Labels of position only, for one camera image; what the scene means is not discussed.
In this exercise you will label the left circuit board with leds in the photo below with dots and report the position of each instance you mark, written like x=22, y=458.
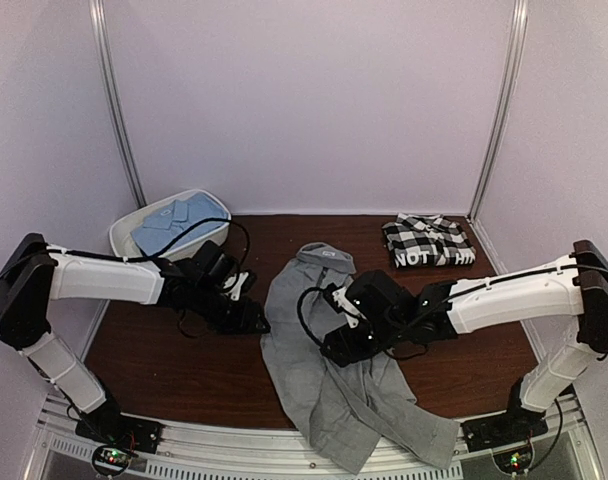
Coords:
x=108, y=460

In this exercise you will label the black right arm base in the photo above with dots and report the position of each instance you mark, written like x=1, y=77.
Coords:
x=502, y=429

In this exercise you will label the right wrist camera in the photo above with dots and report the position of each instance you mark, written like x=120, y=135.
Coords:
x=372, y=297

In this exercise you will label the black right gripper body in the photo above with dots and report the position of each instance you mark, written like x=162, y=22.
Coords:
x=343, y=344

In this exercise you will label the black white plaid folded shirt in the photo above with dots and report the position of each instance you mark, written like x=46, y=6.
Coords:
x=427, y=241

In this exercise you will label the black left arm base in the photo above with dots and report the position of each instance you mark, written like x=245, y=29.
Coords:
x=109, y=426

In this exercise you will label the light blue folded shirt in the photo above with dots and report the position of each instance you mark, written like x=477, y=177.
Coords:
x=167, y=219

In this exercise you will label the right circuit board with leds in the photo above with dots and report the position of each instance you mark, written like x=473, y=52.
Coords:
x=514, y=462

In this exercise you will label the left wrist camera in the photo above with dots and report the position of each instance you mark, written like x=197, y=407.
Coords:
x=240, y=284

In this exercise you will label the silver corner post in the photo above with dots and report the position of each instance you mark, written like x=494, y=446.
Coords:
x=512, y=65
x=110, y=84

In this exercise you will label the aluminium front rail frame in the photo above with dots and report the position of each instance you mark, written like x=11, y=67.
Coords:
x=194, y=451

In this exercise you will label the silver left corner post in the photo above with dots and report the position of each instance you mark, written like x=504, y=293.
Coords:
x=110, y=84

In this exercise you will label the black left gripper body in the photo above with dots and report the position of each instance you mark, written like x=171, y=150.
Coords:
x=221, y=316

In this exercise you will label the grey long sleeve shirt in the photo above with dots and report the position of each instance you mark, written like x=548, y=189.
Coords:
x=341, y=412

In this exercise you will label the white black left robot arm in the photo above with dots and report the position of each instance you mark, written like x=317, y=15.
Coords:
x=38, y=275

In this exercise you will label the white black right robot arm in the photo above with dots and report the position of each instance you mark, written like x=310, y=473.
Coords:
x=575, y=285

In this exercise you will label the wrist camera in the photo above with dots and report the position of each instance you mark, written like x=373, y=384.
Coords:
x=372, y=297
x=240, y=284

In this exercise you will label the white plastic laundry basket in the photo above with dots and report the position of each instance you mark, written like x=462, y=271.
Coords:
x=185, y=245

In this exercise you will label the silver right corner post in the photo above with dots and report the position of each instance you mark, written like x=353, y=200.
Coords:
x=512, y=65

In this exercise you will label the circuit board with leds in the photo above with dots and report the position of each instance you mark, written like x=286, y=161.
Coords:
x=514, y=462
x=108, y=460

